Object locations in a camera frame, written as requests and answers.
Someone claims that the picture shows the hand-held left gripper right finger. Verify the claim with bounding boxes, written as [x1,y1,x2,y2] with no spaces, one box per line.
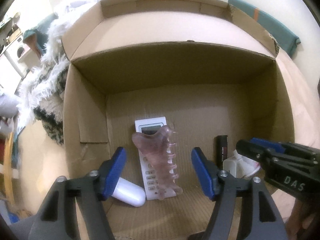
[191,147,287,240]

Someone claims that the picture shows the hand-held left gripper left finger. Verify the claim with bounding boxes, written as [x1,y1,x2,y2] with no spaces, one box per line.
[27,147,127,240]

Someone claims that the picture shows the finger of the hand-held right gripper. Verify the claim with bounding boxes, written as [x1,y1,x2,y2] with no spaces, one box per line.
[236,140,275,167]
[249,137,287,153]

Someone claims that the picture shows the red label pill bottle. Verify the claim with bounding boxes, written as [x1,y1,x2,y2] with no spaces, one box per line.
[232,149,262,179]

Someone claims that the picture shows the white rounded bottle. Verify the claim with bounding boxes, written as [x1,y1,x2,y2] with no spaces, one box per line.
[112,177,146,207]

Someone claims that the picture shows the black lighter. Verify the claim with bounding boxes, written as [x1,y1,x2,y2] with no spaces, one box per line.
[215,135,228,168]

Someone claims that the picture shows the clear pink hair claw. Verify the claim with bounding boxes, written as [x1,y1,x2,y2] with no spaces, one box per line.
[131,126,184,201]

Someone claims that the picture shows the white remote control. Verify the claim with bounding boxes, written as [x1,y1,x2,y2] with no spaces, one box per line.
[134,116,177,200]

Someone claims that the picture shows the cardboard box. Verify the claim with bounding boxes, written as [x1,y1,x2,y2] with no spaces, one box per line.
[61,0,295,240]

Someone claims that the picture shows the person's right hand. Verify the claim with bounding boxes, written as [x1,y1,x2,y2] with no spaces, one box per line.
[285,197,320,240]

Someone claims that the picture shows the shaggy patterned blanket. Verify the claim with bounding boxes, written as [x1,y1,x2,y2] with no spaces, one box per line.
[17,12,72,145]

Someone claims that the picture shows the stuffed white bag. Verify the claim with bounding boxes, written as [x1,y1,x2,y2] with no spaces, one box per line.
[0,95,23,118]

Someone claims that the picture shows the white washing machine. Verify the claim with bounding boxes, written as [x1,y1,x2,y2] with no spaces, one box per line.
[2,36,28,78]

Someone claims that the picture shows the dark teal cloth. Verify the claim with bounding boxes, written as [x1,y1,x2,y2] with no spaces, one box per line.
[23,14,59,55]

